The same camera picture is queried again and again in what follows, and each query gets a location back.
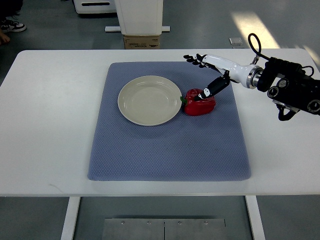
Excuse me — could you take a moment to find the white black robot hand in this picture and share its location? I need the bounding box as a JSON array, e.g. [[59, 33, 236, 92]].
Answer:
[[183, 53, 262, 102]]

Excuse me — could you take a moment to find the red bell pepper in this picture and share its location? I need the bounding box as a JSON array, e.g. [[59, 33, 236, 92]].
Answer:
[[180, 88, 216, 116]]

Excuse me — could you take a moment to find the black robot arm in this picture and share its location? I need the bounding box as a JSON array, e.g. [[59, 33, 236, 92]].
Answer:
[[248, 33, 320, 121]]

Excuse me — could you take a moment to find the grey floor outlet plate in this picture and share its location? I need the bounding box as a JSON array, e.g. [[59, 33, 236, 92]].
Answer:
[[229, 37, 243, 46]]

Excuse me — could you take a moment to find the cream round plate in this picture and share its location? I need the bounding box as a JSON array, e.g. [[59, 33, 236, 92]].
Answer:
[[117, 75, 182, 127]]

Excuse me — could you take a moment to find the metal floor plate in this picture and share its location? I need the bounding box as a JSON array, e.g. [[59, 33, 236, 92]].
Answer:
[[102, 218, 228, 240]]

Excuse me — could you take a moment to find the blue textured mat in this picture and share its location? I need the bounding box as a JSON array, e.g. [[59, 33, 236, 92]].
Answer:
[[87, 61, 251, 182]]

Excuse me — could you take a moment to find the brown cardboard box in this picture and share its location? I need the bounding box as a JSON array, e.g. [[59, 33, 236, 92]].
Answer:
[[123, 35, 160, 50]]

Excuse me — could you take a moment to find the white right table leg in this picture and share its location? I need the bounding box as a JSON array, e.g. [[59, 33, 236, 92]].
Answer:
[[245, 195, 266, 240]]

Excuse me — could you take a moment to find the white table leg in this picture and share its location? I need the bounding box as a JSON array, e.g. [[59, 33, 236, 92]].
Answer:
[[245, 195, 266, 240], [60, 196, 81, 240]]

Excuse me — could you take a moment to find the white machine cabinet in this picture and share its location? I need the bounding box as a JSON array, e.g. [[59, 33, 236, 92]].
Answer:
[[73, 0, 117, 14]]

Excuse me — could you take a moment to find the white left table leg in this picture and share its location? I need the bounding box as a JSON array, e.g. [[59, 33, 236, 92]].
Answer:
[[60, 196, 81, 240]]

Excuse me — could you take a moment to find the black white sneaker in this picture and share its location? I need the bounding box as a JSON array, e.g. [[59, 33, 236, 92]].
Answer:
[[0, 19, 27, 33]]

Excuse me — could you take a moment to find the white pedestal base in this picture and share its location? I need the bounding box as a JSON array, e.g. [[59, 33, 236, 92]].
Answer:
[[104, 0, 171, 36]]

